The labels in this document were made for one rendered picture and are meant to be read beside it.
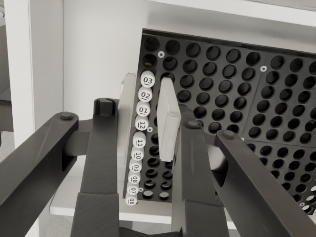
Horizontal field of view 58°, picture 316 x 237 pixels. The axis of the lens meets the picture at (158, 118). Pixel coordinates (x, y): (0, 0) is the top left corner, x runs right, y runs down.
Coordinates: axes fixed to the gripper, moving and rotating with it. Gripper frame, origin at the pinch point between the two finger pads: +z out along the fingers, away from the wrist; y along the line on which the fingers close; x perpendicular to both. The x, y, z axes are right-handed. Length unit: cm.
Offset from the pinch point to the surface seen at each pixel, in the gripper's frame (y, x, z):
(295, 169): 17.0, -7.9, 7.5
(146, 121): 0.4, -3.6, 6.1
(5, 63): -38, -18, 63
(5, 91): -32, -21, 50
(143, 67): -0.5, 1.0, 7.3
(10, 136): -54, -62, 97
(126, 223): 2, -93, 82
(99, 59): -5.2, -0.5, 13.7
